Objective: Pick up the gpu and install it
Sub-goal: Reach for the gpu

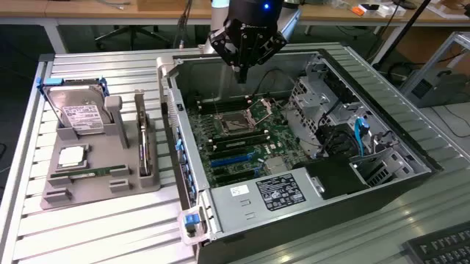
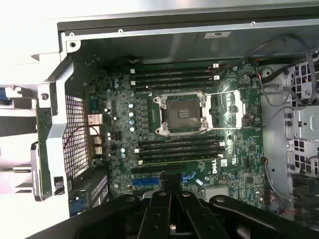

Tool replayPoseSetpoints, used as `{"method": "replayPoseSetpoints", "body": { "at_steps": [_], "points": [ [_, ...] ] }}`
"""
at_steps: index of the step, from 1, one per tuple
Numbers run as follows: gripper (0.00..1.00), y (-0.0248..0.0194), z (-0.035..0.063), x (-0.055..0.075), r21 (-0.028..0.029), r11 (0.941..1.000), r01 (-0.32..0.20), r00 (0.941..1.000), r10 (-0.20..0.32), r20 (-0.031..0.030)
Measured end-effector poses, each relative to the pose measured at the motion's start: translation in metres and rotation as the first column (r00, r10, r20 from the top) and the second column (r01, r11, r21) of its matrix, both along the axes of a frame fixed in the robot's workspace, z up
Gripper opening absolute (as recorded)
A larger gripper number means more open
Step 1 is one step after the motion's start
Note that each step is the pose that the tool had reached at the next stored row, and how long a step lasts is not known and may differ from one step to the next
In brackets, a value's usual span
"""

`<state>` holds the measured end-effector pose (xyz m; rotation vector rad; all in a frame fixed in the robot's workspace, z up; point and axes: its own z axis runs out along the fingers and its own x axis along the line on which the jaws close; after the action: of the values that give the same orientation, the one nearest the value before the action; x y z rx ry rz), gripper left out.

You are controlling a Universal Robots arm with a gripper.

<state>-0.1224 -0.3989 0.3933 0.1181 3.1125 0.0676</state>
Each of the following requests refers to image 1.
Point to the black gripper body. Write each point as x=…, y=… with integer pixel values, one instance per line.
x=252, y=16

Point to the graphics card with silver bracket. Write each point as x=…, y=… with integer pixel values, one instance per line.
x=143, y=143

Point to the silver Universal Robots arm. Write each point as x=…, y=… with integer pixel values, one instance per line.
x=291, y=24

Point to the thin locking lever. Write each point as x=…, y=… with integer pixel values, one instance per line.
x=216, y=105

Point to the silver drive cage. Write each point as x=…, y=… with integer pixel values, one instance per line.
x=311, y=101

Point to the silver socket cover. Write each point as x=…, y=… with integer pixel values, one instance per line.
x=262, y=111

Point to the black office chair base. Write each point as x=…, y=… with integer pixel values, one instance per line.
x=135, y=33

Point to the orange box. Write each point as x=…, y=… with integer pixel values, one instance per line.
x=358, y=10

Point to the CPU socket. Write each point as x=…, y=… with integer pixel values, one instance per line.
x=235, y=123

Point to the green motherboard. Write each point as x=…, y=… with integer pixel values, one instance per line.
x=286, y=132

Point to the black tripod pole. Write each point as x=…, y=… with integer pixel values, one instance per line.
x=399, y=35

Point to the black RAM stick with label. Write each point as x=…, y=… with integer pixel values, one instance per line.
x=237, y=143

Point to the white box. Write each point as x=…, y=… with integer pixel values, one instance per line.
x=394, y=11

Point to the long black expansion slot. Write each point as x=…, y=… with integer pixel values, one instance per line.
x=235, y=177
x=227, y=154

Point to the blue expansion slot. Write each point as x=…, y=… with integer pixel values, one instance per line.
x=228, y=161

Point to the silver chipset heatsink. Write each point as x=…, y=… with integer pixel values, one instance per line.
x=275, y=165

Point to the hard disk in blue carrier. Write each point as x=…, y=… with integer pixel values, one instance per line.
x=79, y=115

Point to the grey equipment box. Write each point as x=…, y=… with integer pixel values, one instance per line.
x=440, y=88

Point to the grey parts rack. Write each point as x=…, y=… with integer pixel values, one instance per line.
x=103, y=148

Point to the black fan shroud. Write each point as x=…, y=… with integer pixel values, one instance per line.
x=330, y=176

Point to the silver CPU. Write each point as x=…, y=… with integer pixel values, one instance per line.
x=71, y=157

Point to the green RAM stick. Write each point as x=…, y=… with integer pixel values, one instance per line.
x=91, y=171

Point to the grey power supply unit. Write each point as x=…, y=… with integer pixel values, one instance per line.
x=235, y=211

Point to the open black PC case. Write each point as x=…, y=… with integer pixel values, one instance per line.
x=256, y=242

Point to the black keyboard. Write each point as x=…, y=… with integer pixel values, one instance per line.
x=440, y=247

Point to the aluminium profile frame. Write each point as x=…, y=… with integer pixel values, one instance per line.
x=452, y=38

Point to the silver perforated bracket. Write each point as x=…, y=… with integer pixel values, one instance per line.
x=382, y=167

